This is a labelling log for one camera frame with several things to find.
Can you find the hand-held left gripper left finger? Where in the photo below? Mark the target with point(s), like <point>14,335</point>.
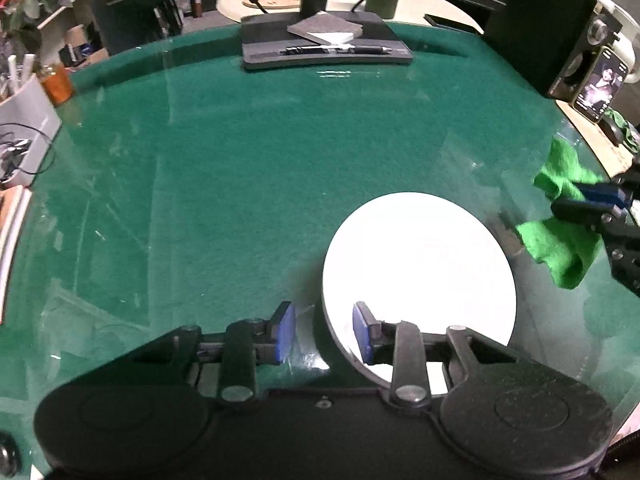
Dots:
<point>285,335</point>

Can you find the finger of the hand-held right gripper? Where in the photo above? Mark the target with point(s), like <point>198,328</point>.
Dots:
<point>575,208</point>
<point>602,193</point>

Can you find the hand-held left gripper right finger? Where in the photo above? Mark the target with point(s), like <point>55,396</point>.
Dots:
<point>361,332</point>

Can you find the bright green cleaning cloth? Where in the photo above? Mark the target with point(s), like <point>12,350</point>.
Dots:
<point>560,250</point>

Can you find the white round plate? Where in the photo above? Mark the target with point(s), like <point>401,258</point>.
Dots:
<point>420,270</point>

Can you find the tan mouse pad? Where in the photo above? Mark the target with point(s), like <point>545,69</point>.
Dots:
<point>590,135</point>

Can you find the black computer mouse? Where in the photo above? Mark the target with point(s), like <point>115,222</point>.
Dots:
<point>611,127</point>

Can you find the small green rag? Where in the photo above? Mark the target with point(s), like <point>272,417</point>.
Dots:
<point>631,132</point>

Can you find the smartphone with lit screen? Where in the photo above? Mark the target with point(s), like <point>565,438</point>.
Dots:
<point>600,85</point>

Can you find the black speaker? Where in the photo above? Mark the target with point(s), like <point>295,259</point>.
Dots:
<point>530,40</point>

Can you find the black flat phone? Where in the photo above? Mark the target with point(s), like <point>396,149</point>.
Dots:
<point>450,22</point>

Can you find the black pen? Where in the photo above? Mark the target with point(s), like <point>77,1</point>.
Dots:
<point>370,50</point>

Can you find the grey monitor stand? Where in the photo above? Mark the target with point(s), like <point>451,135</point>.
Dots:
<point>260,55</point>

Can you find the stack of books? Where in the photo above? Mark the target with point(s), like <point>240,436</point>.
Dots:
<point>12,210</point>

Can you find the grey sticky note pad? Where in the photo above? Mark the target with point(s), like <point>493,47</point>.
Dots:
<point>320,25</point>

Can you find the orange jar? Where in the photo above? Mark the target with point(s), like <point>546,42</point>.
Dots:
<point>57,87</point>

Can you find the grey desk organizer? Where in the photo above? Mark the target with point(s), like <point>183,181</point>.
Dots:
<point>35,110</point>

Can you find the bundle of pens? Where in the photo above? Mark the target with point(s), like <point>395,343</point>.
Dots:
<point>12,72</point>

